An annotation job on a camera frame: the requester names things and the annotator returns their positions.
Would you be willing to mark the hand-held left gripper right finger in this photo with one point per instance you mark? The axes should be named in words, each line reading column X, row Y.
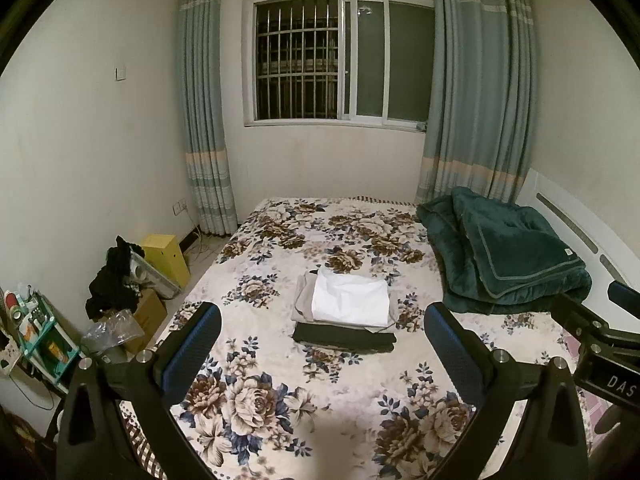
column 450, row 345

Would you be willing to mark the white plastic appliance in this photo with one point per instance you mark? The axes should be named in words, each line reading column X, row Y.
column 155, row 275

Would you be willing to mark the teal storage rack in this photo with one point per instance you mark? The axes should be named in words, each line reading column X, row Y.
column 42, row 345

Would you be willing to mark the barred window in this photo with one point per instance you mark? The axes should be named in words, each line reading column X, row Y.
column 340, row 45

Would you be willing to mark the white wall socket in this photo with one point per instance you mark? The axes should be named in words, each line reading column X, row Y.
column 178, row 206

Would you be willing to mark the black clothes pile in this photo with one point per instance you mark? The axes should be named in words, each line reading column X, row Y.
column 115, row 280

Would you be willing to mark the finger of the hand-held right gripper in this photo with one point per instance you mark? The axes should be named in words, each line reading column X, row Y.
column 627, row 300
column 580, row 320

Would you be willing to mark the grey-green striped curtain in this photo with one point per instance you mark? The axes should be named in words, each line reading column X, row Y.
column 205, row 110
column 480, row 85

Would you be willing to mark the beige folded garment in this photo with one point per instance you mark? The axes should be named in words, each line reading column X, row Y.
column 302, row 305

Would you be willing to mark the white headboard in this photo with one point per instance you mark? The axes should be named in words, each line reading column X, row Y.
column 565, row 210

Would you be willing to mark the pink checkered sheet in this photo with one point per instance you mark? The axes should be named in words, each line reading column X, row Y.
column 595, row 410

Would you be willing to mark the clear plastic bag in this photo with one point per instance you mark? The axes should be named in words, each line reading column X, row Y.
column 107, row 332

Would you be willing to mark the white t-shirt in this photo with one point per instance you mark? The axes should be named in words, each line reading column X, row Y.
column 350, row 297

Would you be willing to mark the dark folded garment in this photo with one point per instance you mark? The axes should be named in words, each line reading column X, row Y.
column 345, row 341

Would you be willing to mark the brown cardboard box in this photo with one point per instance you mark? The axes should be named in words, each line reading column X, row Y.
column 147, row 317

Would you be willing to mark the dark green blanket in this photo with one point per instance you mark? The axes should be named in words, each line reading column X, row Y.
column 505, row 255

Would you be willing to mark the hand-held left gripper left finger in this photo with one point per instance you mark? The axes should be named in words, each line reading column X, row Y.
column 192, row 340

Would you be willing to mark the bed with floral sheet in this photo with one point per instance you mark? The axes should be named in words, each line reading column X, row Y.
column 280, row 240

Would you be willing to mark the yellow box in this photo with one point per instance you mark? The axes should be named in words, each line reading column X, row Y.
column 167, row 257

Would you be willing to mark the white wall switch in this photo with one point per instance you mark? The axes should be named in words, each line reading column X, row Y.
column 120, row 73

